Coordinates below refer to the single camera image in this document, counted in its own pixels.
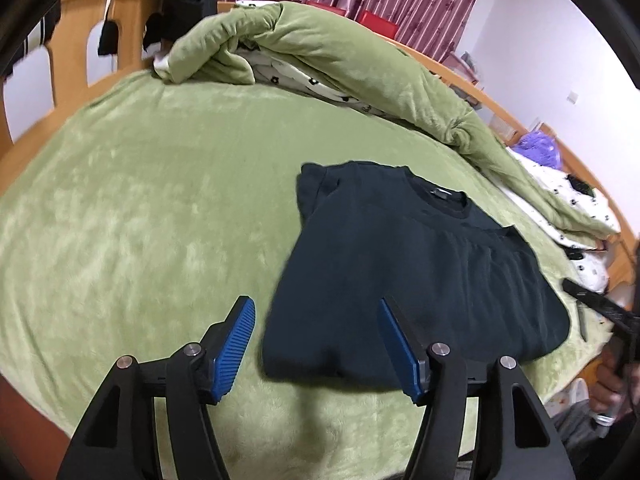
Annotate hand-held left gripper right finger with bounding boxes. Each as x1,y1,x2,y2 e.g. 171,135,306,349
377,297,576,480

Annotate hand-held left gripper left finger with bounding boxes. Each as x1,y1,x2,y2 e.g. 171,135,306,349
56,296,257,480

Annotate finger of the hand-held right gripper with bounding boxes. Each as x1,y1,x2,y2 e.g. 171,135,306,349
562,278,640,333

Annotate dark navy sweatshirt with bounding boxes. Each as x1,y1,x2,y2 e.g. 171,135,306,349
261,161,572,393

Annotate person's right hand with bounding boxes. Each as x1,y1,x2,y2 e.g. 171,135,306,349
592,355,633,423

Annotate person's grey pants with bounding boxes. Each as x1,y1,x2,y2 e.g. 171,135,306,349
550,400,640,480

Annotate white floral bedding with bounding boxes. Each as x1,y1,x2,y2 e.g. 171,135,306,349
235,0,611,293

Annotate purple plush toy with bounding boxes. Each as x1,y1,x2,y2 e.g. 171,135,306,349
515,129,558,168

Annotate green fleece bed sheet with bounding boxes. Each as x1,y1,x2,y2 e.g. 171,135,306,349
0,67,618,480

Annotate green fleece duvet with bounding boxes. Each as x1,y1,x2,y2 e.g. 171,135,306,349
152,1,621,238

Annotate red box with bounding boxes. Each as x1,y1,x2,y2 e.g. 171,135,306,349
359,10,399,39

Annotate dark striped garment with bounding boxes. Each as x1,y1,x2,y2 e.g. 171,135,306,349
12,0,62,68

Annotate wooden bed frame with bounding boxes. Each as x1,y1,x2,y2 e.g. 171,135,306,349
0,0,640,461

